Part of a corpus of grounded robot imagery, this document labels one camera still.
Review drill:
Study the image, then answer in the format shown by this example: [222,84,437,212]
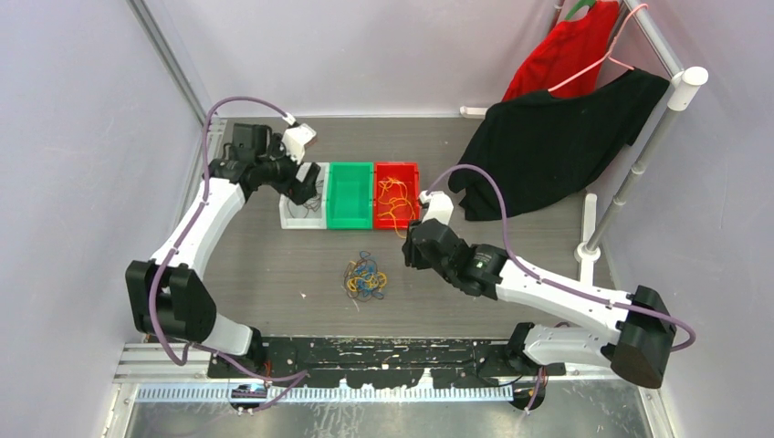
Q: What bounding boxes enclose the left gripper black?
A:
[256,135,320,205]

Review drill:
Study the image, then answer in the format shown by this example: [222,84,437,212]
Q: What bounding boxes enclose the brown cable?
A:
[286,193,325,221]

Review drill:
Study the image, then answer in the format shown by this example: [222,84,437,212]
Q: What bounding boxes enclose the orange cable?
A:
[378,175,421,240]

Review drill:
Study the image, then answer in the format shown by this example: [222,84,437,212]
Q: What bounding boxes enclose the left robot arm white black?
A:
[125,122,320,377]

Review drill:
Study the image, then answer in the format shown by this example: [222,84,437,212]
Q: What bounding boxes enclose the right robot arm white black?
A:
[403,219,677,389]

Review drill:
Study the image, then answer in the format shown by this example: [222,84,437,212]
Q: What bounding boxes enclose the white plastic bin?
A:
[278,162,329,230]

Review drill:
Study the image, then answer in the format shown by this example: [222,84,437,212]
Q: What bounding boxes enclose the green plastic bin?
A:
[326,162,374,230]

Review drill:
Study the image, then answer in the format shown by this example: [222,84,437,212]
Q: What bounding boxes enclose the red plastic bin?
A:
[372,162,419,238]

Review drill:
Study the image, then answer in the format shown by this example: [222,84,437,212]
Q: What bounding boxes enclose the black shirt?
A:
[448,68,670,222]

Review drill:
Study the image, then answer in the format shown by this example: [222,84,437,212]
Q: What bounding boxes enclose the red shirt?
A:
[502,1,619,101]

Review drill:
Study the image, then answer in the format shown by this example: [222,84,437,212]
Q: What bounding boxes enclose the green clothes hanger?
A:
[564,0,596,21]

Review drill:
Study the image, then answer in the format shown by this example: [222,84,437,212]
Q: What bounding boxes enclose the white clothes rack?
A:
[459,0,710,323]

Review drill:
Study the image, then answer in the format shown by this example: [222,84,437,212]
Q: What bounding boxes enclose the pink clothes hanger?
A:
[548,4,649,93]

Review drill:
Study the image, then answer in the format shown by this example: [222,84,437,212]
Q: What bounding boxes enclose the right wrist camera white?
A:
[419,190,454,225]

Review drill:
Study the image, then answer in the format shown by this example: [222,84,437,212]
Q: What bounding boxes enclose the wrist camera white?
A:
[282,123,318,164]
[419,190,454,225]

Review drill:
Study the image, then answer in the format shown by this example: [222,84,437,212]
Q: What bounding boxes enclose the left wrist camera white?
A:
[282,123,318,164]

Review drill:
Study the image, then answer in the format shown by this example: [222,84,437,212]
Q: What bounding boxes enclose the yellow cable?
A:
[343,259,388,297]

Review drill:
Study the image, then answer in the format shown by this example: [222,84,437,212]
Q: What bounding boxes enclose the blue cable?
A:
[347,250,387,302]

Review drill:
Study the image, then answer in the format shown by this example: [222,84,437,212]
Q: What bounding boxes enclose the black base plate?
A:
[207,336,567,391]

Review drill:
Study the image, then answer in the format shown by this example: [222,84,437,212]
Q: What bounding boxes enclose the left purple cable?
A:
[148,95,309,413]

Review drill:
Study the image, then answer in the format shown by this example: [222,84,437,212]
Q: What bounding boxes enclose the white cable duct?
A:
[135,383,513,403]

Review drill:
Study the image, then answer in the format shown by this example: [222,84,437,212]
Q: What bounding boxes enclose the aluminium frame post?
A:
[127,0,206,125]

